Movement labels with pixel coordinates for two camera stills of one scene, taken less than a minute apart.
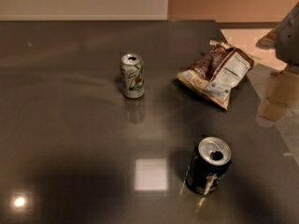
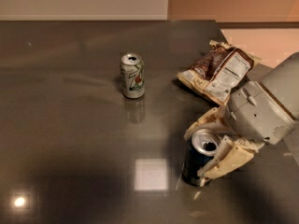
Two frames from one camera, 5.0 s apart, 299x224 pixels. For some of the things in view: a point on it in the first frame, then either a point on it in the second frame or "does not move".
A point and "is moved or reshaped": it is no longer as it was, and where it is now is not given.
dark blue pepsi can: [211, 159] is moved or reshaped
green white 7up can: [133, 74] does not move
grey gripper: [289, 42] → [260, 114]
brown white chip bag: [214, 74] does not move
